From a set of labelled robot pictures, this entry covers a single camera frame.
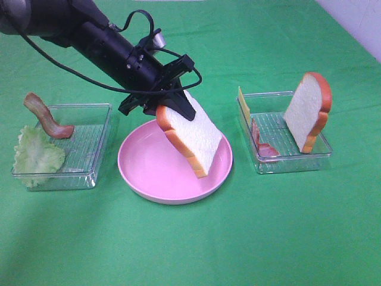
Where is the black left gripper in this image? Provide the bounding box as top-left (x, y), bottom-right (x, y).
top-left (118, 47), bottom-right (196, 121)

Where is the toy bread slice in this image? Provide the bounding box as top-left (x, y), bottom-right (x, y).
top-left (156, 90), bottom-right (223, 178)
top-left (283, 71), bottom-right (332, 153)

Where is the yellow toy cheese slice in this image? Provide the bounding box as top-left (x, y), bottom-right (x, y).
top-left (238, 86), bottom-right (251, 126)

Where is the toy bacon strip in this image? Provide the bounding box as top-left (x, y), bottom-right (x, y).
top-left (24, 92), bottom-right (74, 139)
top-left (251, 118), bottom-right (280, 157)

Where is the green toy lettuce leaf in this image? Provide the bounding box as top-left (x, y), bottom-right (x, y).
top-left (13, 125), bottom-right (65, 173)

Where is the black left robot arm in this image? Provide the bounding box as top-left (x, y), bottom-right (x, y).
top-left (1, 1), bottom-right (197, 121)

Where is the pink round plate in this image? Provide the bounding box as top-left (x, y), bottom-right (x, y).
top-left (117, 120), bottom-right (233, 205)

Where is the right clear plastic tray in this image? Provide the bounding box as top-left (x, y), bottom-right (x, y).
top-left (236, 91), bottom-right (332, 174)

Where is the clear plastic tray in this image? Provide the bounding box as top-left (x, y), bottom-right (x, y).
top-left (11, 103), bottom-right (113, 192)
top-left (236, 91), bottom-right (332, 174)

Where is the left clear plastic tray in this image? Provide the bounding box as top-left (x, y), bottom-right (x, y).
top-left (11, 103), bottom-right (113, 192)

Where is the green tablecloth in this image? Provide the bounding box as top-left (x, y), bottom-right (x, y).
top-left (1, 1), bottom-right (380, 285)

